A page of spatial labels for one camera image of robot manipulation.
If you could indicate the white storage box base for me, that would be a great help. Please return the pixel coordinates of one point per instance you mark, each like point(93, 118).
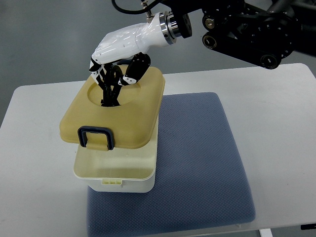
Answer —
point(119, 170)

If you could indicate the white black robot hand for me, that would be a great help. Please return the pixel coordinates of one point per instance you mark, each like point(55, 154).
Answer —
point(129, 41)

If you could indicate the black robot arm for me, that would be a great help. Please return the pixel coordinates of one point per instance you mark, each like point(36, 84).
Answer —
point(243, 31)

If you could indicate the yellow storage box lid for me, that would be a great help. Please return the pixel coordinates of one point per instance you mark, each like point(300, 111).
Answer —
point(132, 122)

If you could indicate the blue textured mat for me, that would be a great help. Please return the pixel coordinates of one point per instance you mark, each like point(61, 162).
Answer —
point(200, 179)

